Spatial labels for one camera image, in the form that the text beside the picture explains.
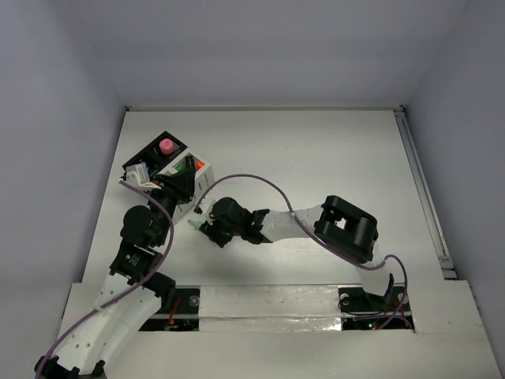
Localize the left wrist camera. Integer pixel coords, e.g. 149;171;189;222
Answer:
121;163;153;189

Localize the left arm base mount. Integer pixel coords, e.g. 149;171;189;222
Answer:
140;287;200;332

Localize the aluminium side rail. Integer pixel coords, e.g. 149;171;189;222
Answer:
394;107;458;280

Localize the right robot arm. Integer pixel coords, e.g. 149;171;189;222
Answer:
196;196;395;314

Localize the white slotted organizer box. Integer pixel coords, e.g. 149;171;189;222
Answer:
160;148;215;223

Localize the pink-capped clear pencil tube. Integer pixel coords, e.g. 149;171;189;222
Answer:
159;138;175;156

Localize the black slotted organizer box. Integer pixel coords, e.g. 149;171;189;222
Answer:
122;131;187;178

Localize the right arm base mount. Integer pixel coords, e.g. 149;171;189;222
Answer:
338;282;414;331

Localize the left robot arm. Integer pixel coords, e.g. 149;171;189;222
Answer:
35;163;196;378

